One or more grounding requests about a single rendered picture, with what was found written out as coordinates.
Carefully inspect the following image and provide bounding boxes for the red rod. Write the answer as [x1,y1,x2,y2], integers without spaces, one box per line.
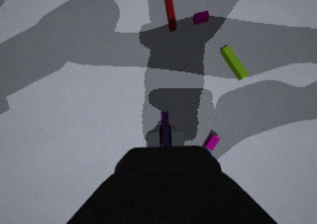
[164,0,176,32]

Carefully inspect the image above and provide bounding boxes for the small magenta block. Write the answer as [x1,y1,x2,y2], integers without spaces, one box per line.
[193,11,209,25]
[204,134,220,151]

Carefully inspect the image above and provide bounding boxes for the purple rod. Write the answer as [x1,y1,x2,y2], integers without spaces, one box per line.
[160,111,169,147]

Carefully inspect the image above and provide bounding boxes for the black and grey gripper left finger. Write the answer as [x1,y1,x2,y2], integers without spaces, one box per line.
[147,125,162,147]

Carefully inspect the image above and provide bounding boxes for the lime green rod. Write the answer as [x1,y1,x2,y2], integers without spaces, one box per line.
[220,46,249,80]

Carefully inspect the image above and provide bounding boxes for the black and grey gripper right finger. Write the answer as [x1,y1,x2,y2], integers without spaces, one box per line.
[168,124,184,147]

